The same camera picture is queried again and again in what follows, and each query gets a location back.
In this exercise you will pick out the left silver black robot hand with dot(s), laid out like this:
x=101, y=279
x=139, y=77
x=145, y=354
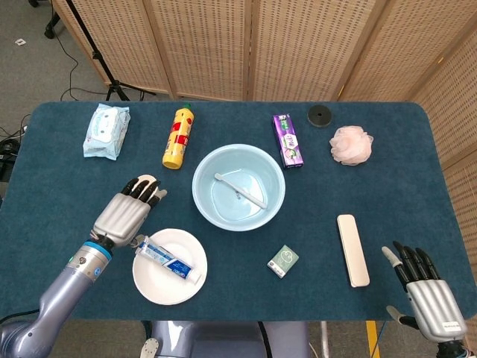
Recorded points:
x=119, y=220

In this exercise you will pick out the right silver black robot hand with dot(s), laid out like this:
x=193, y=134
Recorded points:
x=434, y=307

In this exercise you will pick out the white paper cup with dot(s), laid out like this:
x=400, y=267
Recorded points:
x=147, y=176

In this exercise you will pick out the blue white toothpaste tube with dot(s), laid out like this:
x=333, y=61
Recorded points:
x=167, y=263

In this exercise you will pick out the grey white toothbrush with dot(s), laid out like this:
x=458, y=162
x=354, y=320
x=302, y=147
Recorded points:
x=242, y=191

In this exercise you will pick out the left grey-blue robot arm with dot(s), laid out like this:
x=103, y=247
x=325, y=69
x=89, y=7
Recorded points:
x=63, y=291

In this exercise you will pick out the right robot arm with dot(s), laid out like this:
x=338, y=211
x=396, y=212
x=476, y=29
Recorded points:
x=452, y=350

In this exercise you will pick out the light blue plastic bowl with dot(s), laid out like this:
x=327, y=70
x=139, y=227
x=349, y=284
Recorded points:
x=238, y=220

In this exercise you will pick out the purple toothpaste box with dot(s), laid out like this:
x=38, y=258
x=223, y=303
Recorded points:
x=288, y=141

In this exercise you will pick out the yellow vertical bar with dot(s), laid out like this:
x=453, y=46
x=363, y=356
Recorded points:
x=372, y=339

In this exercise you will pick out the white paper plate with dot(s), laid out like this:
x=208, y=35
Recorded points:
x=164, y=291

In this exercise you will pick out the light blue wet wipes pack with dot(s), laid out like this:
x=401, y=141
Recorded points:
x=104, y=134

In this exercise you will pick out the beige long flat case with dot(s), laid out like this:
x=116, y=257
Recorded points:
x=353, y=250

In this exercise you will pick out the yellow red bottle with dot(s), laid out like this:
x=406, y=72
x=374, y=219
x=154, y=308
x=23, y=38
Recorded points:
x=179, y=138

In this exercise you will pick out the blue felt table cover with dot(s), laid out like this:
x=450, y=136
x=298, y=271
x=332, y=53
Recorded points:
x=223, y=261

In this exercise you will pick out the green white tissue pack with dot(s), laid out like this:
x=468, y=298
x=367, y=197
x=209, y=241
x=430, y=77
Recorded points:
x=284, y=260

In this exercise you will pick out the grey-blue robot torso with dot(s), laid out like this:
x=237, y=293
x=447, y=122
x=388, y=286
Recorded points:
x=223, y=339

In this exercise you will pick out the black tripod stand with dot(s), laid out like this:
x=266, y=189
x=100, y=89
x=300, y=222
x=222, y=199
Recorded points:
x=97, y=56

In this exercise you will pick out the pink mesh bath pouf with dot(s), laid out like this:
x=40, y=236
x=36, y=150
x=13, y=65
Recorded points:
x=350, y=147

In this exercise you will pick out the small white floor tag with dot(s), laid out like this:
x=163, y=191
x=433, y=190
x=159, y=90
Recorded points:
x=20, y=42

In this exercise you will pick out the black round disc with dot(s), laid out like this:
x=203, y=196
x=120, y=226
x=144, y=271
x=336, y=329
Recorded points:
x=315, y=119

